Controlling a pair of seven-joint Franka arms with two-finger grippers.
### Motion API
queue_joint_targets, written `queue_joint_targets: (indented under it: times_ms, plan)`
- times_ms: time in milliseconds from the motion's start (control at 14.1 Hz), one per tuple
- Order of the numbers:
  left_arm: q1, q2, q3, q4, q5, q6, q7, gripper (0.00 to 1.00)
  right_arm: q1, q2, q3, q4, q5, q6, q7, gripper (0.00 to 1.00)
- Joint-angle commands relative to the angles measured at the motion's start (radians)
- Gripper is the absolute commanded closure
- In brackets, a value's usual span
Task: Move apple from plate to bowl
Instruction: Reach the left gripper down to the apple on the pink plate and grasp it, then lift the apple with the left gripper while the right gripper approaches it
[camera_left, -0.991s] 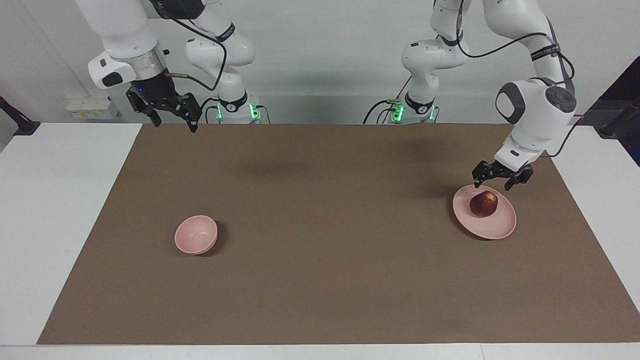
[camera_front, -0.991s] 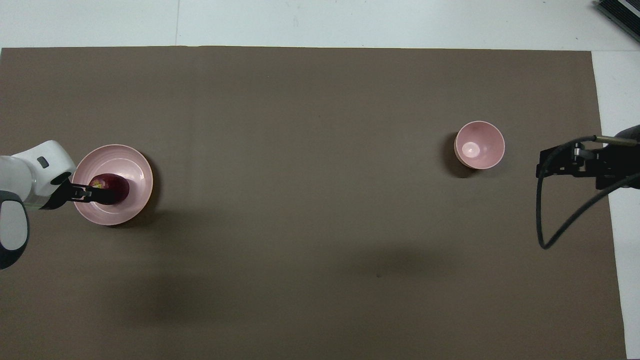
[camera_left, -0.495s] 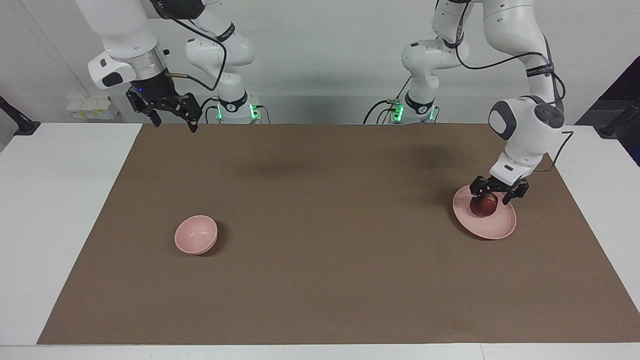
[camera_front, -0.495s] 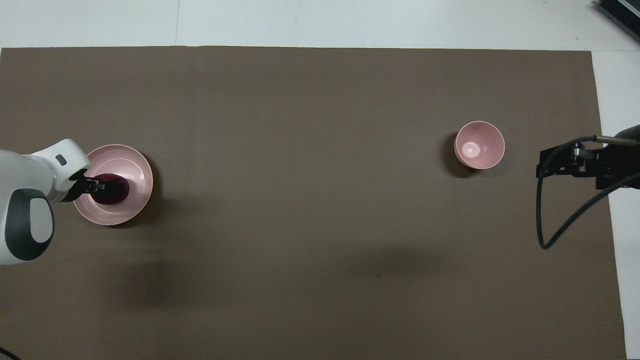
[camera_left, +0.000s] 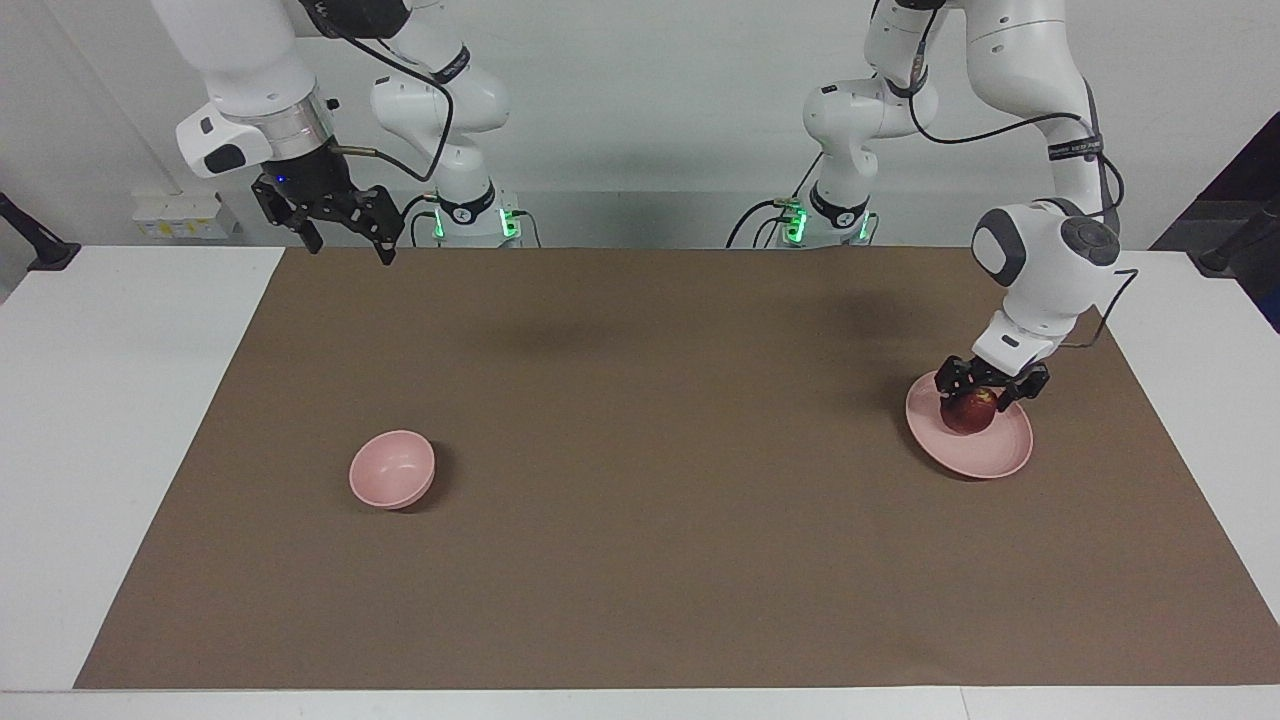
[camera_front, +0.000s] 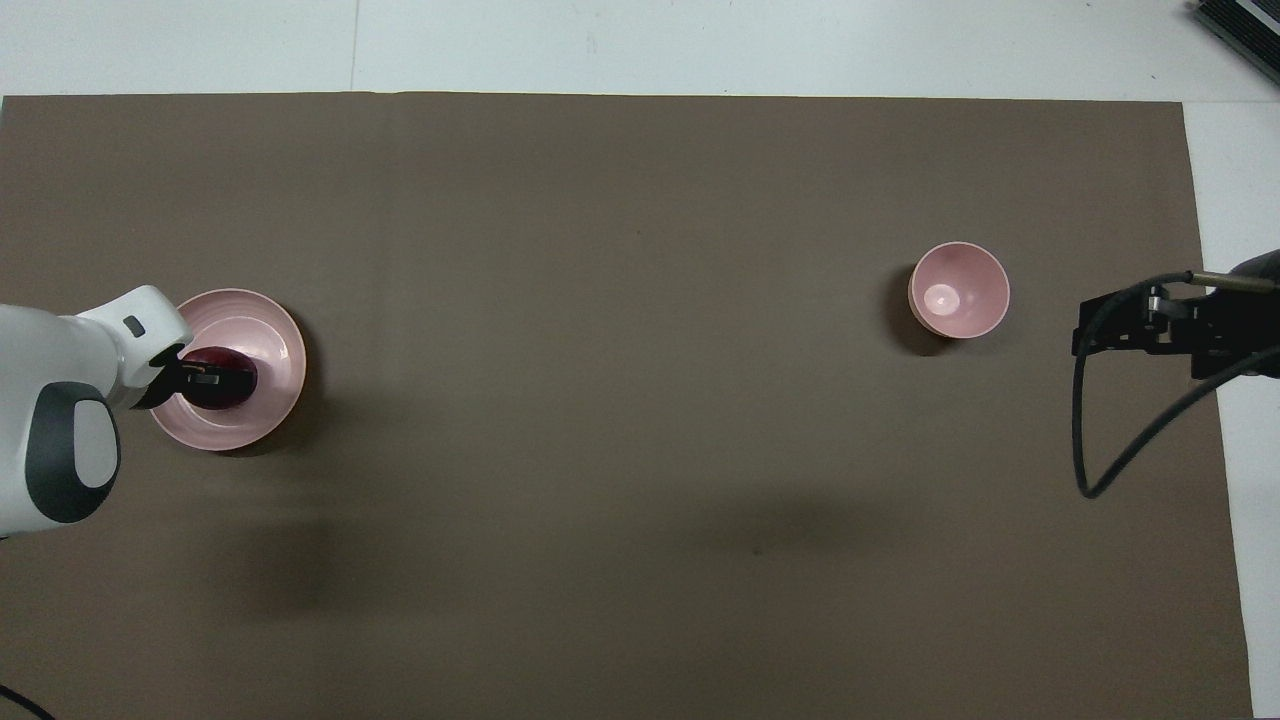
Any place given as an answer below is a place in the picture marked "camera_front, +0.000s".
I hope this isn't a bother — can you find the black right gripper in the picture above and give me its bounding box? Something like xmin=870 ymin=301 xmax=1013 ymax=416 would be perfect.
xmin=1072 ymin=248 xmax=1280 ymax=383

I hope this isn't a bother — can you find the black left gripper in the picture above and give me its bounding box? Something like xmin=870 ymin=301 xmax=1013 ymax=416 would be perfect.
xmin=133 ymin=344 xmax=258 ymax=412

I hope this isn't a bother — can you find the red apple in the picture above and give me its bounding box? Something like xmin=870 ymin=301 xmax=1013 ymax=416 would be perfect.
xmin=180 ymin=345 xmax=260 ymax=412

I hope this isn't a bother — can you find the pink plate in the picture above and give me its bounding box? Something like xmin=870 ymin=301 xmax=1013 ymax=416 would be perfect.
xmin=147 ymin=288 xmax=307 ymax=453

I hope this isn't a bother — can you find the pink bowl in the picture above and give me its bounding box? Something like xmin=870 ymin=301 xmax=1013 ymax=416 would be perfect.
xmin=907 ymin=241 xmax=1011 ymax=340

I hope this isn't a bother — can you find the dark grey ribbed device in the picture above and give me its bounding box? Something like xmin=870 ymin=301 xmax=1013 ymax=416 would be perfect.
xmin=1188 ymin=0 xmax=1280 ymax=87

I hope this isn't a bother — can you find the brown table mat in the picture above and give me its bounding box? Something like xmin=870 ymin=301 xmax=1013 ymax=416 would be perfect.
xmin=0 ymin=92 xmax=1257 ymax=720

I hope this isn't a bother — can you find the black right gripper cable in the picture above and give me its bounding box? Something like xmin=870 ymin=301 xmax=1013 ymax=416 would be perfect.
xmin=1071 ymin=268 xmax=1280 ymax=500

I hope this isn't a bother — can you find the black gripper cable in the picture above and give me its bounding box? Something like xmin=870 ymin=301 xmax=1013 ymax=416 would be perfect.
xmin=0 ymin=684 xmax=58 ymax=720
xmin=1071 ymin=268 xmax=1280 ymax=500

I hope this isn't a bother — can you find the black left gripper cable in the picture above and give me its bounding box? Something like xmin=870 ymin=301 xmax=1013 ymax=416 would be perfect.
xmin=0 ymin=684 xmax=58 ymax=720

